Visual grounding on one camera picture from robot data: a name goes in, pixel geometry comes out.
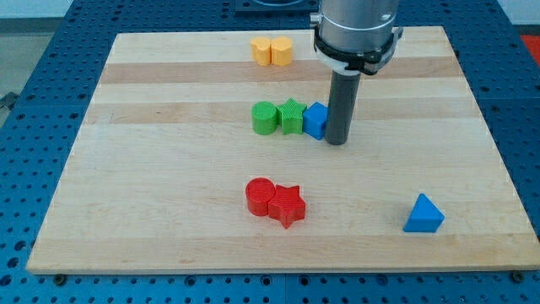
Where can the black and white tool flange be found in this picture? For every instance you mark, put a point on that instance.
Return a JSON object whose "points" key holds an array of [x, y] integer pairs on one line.
{"points": [[350, 64]]}

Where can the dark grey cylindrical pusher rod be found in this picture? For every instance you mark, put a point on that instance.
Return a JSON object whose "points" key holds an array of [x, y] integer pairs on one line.
{"points": [[342, 97]]}

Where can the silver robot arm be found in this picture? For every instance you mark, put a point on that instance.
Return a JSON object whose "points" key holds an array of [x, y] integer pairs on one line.
{"points": [[353, 38]]}

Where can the green star block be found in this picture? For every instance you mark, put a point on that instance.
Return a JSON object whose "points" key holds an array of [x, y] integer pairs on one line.
{"points": [[290, 116]]}

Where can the red star block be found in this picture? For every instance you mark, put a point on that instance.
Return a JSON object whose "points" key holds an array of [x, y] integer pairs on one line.
{"points": [[287, 206]]}

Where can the blue triangle block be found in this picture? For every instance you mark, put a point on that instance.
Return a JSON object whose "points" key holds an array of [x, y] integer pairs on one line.
{"points": [[425, 217]]}

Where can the blue cube block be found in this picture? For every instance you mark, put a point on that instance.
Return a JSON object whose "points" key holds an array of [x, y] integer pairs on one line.
{"points": [[315, 120]]}

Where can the yellow heart block right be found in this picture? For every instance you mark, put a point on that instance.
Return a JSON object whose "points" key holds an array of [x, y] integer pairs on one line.
{"points": [[281, 51]]}

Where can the yellow heart block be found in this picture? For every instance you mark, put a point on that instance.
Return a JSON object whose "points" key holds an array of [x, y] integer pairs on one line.
{"points": [[281, 51], [261, 50]]}

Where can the green cylinder block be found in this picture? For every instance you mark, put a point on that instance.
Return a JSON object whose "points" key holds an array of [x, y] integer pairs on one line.
{"points": [[264, 118]]}

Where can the yellow heart block left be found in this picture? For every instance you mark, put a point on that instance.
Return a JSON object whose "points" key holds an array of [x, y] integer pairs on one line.
{"points": [[261, 50]]}

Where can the red cylinder block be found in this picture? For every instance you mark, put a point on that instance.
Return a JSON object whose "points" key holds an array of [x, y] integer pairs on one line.
{"points": [[259, 191]]}

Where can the wooden board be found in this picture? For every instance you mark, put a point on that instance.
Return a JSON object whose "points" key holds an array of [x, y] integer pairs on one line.
{"points": [[155, 181]]}

